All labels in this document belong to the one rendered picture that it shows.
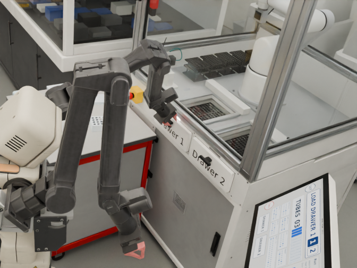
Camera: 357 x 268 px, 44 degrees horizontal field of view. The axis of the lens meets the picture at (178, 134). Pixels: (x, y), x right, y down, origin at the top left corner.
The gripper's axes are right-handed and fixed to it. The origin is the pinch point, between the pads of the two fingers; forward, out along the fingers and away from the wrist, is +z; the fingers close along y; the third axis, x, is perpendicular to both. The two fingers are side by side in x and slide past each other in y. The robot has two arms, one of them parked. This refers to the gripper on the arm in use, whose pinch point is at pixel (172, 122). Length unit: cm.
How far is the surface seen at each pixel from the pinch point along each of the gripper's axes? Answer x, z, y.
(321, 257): -102, -32, 2
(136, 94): 33.3, 1.7, -3.5
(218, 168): -34.2, 4.3, 0.7
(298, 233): -89, -23, 3
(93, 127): 27.1, -6.6, -31.0
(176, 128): -0.6, 4.2, -0.6
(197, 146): -18.0, 3.5, 0.7
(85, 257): 10, 49, -87
